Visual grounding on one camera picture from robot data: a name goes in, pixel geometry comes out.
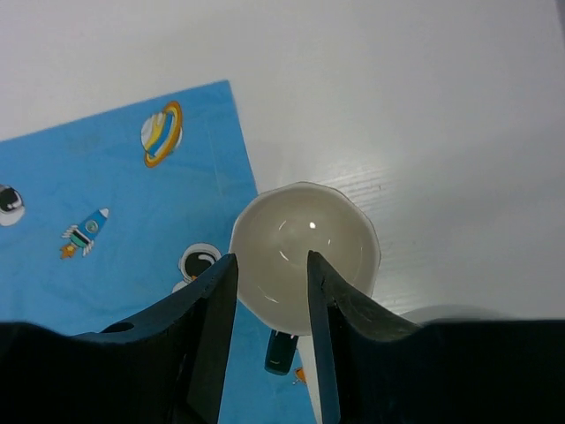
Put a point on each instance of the blue space-print cloth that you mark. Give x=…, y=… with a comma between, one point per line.
x=103, y=217

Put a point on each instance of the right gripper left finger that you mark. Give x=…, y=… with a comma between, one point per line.
x=164, y=364

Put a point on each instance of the teal cup cream inside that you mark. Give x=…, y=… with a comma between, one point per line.
x=272, y=238

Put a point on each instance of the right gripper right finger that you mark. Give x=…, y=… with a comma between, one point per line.
x=374, y=366

